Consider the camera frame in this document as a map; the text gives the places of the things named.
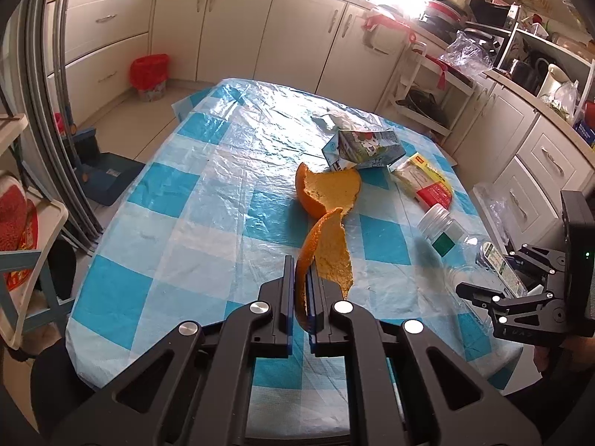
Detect large cupped orange peel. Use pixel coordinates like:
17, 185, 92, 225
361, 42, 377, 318
295, 162, 362, 220

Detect cream side cabinets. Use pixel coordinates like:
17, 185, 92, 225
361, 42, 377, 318
446, 72, 595, 252

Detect cream base cabinets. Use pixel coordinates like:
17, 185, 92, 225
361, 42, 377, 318
151, 0, 410, 112

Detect white storage rack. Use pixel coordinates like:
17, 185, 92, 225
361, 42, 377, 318
376, 42, 475, 138

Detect red plastic bag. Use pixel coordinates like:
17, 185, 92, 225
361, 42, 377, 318
363, 9, 417, 42

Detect clear bottle with white cap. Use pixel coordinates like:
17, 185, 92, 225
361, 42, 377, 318
417, 204, 466, 258

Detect clear plastic bottle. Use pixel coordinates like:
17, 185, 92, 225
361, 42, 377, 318
446, 235, 531, 323

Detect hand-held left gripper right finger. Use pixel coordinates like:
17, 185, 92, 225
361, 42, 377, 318
307, 268, 543, 446

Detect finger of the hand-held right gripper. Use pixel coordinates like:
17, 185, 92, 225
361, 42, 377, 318
454, 281, 569, 345
506, 242, 566, 290

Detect long orange peel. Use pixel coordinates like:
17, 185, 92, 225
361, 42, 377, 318
295, 208, 355, 335

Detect flattened milk carton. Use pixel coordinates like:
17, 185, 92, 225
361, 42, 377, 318
321, 127, 407, 172

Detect dark pan in rack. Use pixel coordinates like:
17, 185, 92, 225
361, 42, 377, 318
404, 88, 449, 124

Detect blue dustpan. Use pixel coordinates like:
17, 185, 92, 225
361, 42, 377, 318
81, 151, 146, 206

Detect blue checked plastic tablecloth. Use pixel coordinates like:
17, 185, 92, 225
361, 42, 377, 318
65, 78, 526, 433

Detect white jug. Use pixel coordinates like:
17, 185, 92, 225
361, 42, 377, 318
539, 64, 570, 98

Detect red trash bin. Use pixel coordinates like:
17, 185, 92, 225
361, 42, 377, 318
129, 54, 170, 103

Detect yellow red plastic packet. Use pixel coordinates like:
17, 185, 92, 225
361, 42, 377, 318
389, 153, 454, 210

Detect white chair with red cushion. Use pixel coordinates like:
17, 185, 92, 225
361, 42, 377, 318
0, 114, 70, 349

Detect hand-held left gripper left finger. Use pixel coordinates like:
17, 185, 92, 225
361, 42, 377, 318
49, 255, 298, 446

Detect clear plastic bag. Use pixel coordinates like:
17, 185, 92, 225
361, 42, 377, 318
439, 30, 496, 72

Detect cream drawer cabinet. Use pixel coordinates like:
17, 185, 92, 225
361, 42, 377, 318
46, 0, 156, 126

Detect black countertop appliance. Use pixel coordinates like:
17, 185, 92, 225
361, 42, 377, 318
465, 0, 521, 29

